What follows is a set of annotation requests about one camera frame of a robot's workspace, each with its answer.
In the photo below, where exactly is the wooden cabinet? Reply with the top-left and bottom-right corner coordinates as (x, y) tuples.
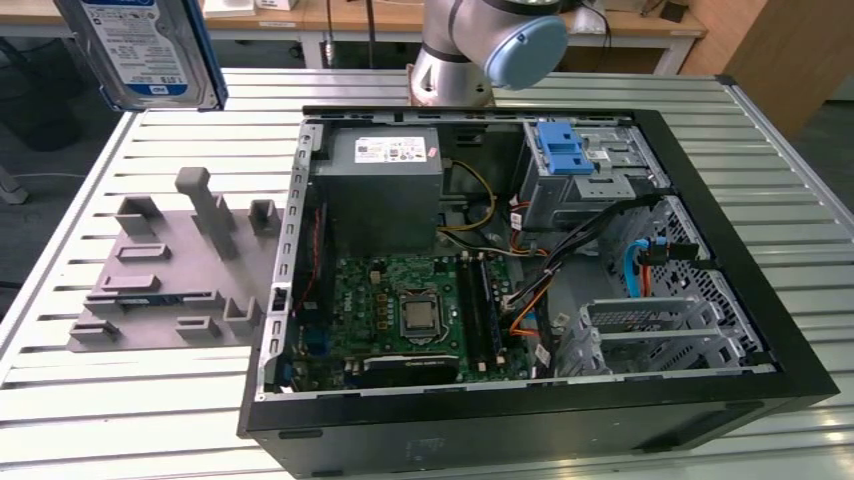
(683, 0), (854, 141)

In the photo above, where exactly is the cable with silver plug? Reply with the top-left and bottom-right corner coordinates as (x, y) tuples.
(320, 0), (334, 67)

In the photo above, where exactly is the metal optical drive cage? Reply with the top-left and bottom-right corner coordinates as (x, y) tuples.
(518, 119), (668, 231)

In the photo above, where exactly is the long wooden desk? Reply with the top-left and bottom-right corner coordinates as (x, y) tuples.
(0, 0), (708, 71)

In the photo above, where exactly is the black PC case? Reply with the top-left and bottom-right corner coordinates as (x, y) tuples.
(236, 103), (840, 479)

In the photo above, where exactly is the red wire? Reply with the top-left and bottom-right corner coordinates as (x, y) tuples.
(637, 249), (661, 299)

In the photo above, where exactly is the blue wire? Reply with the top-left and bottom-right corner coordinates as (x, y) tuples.
(623, 239), (668, 299)

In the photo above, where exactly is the black office chair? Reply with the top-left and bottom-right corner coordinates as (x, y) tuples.
(0, 37), (87, 151)

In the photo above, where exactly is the grey power supply unit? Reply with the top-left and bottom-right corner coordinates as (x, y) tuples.
(312, 125), (446, 256)

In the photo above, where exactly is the hard disk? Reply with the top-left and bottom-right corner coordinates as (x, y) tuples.
(51, 0), (229, 112)

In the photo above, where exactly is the black RAM slot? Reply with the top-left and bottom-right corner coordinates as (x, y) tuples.
(477, 253), (509, 366)
(457, 253), (492, 370)

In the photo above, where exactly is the orange wire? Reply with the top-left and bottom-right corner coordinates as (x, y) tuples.
(509, 287), (554, 341)

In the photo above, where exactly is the green motherboard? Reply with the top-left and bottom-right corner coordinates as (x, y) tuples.
(289, 252), (541, 391)

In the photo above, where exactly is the black cable bundle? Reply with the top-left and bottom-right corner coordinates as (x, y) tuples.
(505, 194), (668, 311)

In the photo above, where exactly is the CPU socket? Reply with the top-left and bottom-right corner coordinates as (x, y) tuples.
(396, 287), (449, 347)

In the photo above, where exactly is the yellow wire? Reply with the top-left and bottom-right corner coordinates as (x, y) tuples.
(436, 159), (498, 234)

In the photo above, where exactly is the silver CPU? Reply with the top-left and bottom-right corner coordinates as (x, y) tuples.
(398, 299), (438, 335)

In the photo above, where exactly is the black graphics card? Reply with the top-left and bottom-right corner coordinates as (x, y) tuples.
(342, 352), (461, 389)

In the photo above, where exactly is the blue plastic drive latch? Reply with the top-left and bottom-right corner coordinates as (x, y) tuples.
(534, 121), (594, 176)

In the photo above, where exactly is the black wire connector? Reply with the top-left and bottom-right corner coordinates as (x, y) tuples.
(649, 241), (700, 264)

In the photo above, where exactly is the large white box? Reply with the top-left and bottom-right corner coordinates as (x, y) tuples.
(204, 0), (258, 19)

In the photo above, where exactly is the grey metal stand foot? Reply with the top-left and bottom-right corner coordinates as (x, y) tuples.
(0, 164), (31, 206)

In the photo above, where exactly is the grey parts rack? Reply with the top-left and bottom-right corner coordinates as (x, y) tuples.
(63, 167), (288, 354)

